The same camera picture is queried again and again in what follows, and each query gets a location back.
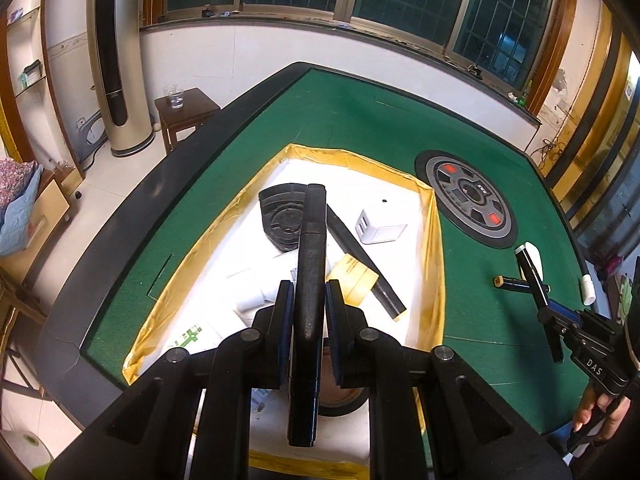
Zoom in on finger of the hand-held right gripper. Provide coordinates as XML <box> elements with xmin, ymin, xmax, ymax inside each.
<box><xmin>548</xmin><ymin>299</ymin><xmax>624</xmax><ymax>336</ymax></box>
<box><xmin>537</xmin><ymin>307</ymin><xmax>584</xmax><ymax>346</ymax></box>

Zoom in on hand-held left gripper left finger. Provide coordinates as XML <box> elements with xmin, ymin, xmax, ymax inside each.
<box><xmin>47</xmin><ymin>280</ymin><xmax>297</xmax><ymax>480</ymax></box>

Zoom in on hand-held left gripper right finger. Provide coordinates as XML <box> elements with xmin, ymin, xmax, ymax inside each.
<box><xmin>324</xmin><ymin>279</ymin><xmax>571</xmax><ymax>480</ymax></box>

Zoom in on black marker grey cap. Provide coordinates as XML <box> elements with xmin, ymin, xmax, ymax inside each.
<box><xmin>514</xmin><ymin>242</ymin><xmax>565</xmax><ymax>363</ymax></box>

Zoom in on black marker with yellow end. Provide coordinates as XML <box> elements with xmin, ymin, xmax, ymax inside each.
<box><xmin>286</xmin><ymin>183</ymin><xmax>328</xmax><ymax>448</ymax></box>

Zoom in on black electrical tape roll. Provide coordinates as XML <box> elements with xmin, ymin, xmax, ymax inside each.
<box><xmin>317</xmin><ymin>342</ymin><xmax>372</xmax><ymax>418</ymax></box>

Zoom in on black cooling fan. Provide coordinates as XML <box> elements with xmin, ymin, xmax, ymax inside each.
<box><xmin>258</xmin><ymin>183</ymin><xmax>308</xmax><ymax>256</ymax></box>

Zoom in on white usb charger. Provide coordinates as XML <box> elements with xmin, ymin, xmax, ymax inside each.
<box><xmin>354</xmin><ymin>208</ymin><xmax>408</xmax><ymax>246</ymax></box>

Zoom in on white box yellow taped rim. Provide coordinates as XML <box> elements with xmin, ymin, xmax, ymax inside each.
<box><xmin>122</xmin><ymin>142</ymin><xmax>447</xmax><ymax>480</ymax></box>

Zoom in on person's right hand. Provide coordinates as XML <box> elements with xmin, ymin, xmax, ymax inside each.
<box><xmin>571</xmin><ymin>382</ymin><xmax>628</xmax><ymax>443</ymax></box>

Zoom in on cream plastic case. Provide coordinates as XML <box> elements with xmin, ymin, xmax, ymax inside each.
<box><xmin>522</xmin><ymin>242</ymin><xmax>546</xmax><ymax>280</ymax></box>

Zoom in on black marker cream cap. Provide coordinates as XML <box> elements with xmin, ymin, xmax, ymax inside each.
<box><xmin>492</xmin><ymin>274</ymin><xmax>551</xmax><ymax>293</ymax></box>

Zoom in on green cloth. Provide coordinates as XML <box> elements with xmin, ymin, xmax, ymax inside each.
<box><xmin>617</xmin><ymin>272</ymin><xmax>638</xmax><ymax>321</ymax></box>

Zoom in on round grey table control panel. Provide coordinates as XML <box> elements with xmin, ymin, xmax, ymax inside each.
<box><xmin>414</xmin><ymin>149</ymin><xmax>519</xmax><ymax>251</ymax></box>

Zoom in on gold panelled door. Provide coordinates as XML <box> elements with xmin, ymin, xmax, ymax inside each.
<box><xmin>542</xmin><ymin>7</ymin><xmax>636</xmax><ymax>221</ymax></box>

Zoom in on wooden side table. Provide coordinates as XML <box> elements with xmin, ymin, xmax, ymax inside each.
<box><xmin>154</xmin><ymin>87</ymin><xmax>221</xmax><ymax>155</ymax></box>

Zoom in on glass cup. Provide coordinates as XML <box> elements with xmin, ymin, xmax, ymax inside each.
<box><xmin>163</xmin><ymin>83</ymin><xmax>186</xmax><ymax>110</ymax></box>

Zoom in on light wooden cabinet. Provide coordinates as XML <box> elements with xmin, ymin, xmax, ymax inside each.
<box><xmin>0</xmin><ymin>167</ymin><xmax>86</xmax><ymax>281</ymax></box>

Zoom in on blue quilted cloth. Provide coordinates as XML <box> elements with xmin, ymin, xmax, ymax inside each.
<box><xmin>0</xmin><ymin>160</ymin><xmax>45</xmax><ymax>258</ymax></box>

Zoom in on tower air conditioner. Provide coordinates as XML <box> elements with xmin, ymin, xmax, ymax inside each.
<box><xmin>86</xmin><ymin>0</ymin><xmax>157</xmax><ymax>158</ymax></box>

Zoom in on white paper roll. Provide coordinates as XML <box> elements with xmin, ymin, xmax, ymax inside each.
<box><xmin>0</xmin><ymin>427</ymin><xmax>56</xmax><ymax>480</ymax></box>

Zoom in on tangled wall cables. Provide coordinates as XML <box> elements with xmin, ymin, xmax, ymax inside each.
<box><xmin>530</xmin><ymin>110</ymin><xmax>576</xmax><ymax>158</ymax></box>

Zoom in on wall shelf with small items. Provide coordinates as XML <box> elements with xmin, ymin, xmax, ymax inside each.
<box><xmin>5</xmin><ymin>5</ymin><xmax>48</xmax><ymax>98</ymax></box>

